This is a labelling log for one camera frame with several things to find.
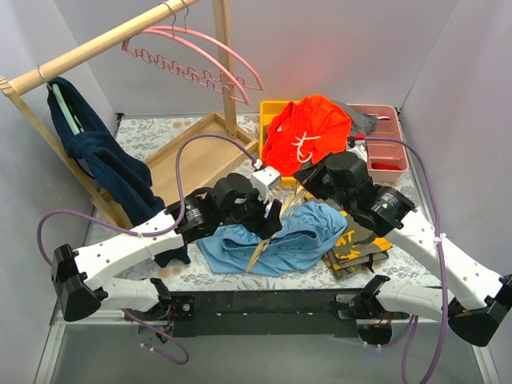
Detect yellow hanger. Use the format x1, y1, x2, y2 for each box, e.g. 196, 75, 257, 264
246, 185, 307, 273

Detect light blue shorts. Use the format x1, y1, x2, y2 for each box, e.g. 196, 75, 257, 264
198, 202, 348, 277

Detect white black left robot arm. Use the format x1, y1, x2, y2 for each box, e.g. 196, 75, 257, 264
51, 167, 282, 322

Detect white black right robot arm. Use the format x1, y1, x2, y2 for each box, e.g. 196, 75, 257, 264
294, 152, 511, 347

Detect orange shorts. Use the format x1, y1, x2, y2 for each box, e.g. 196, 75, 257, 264
263, 94, 352, 175

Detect grey shorts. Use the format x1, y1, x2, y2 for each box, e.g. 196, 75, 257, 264
334, 101, 378, 137

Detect camouflage shorts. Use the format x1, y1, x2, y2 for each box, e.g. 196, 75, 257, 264
322, 210, 392, 281

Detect navy blue shorts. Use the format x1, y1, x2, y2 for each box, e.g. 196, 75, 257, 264
46, 76, 193, 269

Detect light green hanger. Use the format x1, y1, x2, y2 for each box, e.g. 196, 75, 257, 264
46, 83, 84, 135

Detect rear pink hanger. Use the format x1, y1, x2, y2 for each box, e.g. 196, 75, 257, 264
142, 0, 265, 91

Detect pink hanger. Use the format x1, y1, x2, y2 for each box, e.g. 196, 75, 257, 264
142, 0, 265, 91
122, 2, 251, 106

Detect front pink hanger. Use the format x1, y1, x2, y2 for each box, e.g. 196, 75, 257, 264
122, 2, 251, 106

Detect red item in tray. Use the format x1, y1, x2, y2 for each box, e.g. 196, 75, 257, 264
370, 162, 402, 171

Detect pink divided tray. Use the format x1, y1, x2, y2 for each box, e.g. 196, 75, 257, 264
349, 104, 409, 183

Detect wooden clothes rack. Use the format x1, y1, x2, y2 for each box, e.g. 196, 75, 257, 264
1, 1, 258, 229

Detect yellow plastic tray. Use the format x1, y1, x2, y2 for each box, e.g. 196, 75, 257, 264
258, 98, 306, 186

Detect floral table mat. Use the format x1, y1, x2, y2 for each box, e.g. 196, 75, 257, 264
115, 115, 440, 291

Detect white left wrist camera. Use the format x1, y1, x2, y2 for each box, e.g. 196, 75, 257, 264
250, 159, 282, 203

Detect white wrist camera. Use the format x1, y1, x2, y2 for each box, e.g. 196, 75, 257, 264
346, 134, 368, 162
250, 159, 282, 203

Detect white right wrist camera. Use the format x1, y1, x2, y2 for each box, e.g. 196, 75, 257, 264
346, 134, 368, 162

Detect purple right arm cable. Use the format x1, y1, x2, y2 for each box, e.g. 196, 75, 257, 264
362, 136, 451, 384

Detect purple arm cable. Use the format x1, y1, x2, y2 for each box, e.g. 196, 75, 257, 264
38, 134, 259, 365
362, 136, 451, 384

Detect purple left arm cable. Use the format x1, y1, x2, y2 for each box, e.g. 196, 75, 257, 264
38, 134, 259, 365

